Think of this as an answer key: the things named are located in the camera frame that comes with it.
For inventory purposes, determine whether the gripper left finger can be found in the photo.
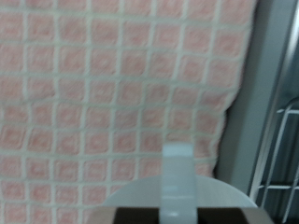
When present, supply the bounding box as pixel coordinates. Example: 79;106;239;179
81;206;162;224

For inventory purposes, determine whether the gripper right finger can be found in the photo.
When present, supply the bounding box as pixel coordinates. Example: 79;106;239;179
196;206;276;224

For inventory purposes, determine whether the white plastic mug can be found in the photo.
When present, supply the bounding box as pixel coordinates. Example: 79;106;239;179
102;142;259;224

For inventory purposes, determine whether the grey dish drying rack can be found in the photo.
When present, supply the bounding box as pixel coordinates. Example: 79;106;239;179
258;52;299;224

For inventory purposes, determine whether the gray plastic crate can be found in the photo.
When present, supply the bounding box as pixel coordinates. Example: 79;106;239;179
214;0;299;195

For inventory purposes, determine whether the pink checkered towel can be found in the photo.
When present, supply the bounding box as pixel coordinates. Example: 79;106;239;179
0;0;258;224

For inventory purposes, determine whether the metal wire dish rack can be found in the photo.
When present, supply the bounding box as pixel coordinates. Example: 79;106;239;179
248;0;299;224

